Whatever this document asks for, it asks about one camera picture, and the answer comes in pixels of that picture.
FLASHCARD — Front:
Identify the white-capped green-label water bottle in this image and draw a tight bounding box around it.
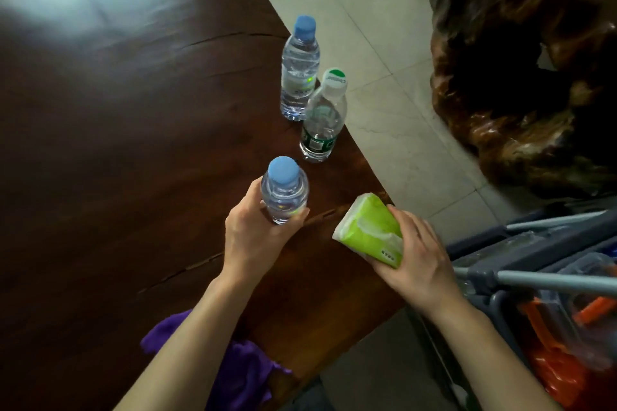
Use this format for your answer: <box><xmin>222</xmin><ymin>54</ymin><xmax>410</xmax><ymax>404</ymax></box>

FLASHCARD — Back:
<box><xmin>299</xmin><ymin>68</ymin><xmax>348</xmax><ymax>164</ymax></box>

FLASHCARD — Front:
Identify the carved root wood seat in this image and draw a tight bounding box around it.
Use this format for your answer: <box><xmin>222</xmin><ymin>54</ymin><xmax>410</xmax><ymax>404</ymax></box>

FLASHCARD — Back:
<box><xmin>428</xmin><ymin>0</ymin><xmax>617</xmax><ymax>198</ymax></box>

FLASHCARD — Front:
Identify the person's left forearm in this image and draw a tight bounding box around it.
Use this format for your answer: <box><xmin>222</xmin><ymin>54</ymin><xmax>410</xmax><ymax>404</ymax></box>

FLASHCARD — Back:
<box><xmin>114</xmin><ymin>272</ymin><xmax>264</xmax><ymax>411</ymax></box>

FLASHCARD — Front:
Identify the green tissue packet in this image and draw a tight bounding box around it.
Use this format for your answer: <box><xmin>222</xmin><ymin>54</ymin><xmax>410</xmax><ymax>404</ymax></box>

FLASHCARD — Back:
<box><xmin>332</xmin><ymin>192</ymin><xmax>405</xmax><ymax>269</ymax></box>

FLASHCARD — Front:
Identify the purple cloth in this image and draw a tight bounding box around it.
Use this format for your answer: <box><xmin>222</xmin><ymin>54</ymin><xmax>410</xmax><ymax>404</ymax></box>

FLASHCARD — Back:
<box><xmin>140</xmin><ymin>310</ymin><xmax>293</xmax><ymax>411</ymax></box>

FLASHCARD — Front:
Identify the person's right forearm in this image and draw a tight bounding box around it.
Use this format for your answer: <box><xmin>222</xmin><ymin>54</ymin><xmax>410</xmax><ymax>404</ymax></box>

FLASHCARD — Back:
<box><xmin>426</xmin><ymin>296</ymin><xmax>564</xmax><ymax>411</ymax></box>

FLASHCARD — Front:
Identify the grey cleaning cart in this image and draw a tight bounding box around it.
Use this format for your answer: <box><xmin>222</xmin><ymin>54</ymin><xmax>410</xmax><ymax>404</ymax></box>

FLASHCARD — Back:
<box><xmin>408</xmin><ymin>201</ymin><xmax>617</xmax><ymax>411</ymax></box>

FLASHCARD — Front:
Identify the clear plastic bag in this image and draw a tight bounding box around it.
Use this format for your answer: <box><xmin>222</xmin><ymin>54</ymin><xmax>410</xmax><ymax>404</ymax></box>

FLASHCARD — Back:
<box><xmin>540</xmin><ymin>252</ymin><xmax>617</xmax><ymax>373</ymax></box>

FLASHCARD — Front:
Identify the blue-capped water bottle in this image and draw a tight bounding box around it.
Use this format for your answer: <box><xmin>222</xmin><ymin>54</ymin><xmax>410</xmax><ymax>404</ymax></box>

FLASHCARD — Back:
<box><xmin>280</xmin><ymin>15</ymin><xmax>321</xmax><ymax>122</ymax></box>
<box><xmin>261</xmin><ymin>156</ymin><xmax>309</xmax><ymax>225</ymax></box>

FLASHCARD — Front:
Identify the person's left hand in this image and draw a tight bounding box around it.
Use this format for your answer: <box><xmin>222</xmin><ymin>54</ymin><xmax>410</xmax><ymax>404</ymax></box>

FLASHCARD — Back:
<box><xmin>221</xmin><ymin>177</ymin><xmax>310</xmax><ymax>284</ymax></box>

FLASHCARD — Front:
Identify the orange plastic bag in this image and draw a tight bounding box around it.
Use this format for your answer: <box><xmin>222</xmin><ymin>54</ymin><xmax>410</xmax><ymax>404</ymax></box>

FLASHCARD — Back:
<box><xmin>518</xmin><ymin>296</ymin><xmax>617</xmax><ymax>411</ymax></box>

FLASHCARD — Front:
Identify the person's right hand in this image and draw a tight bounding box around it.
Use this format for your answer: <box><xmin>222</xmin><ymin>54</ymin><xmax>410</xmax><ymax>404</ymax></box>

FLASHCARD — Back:
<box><xmin>367</xmin><ymin>205</ymin><xmax>463</xmax><ymax>319</ymax></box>

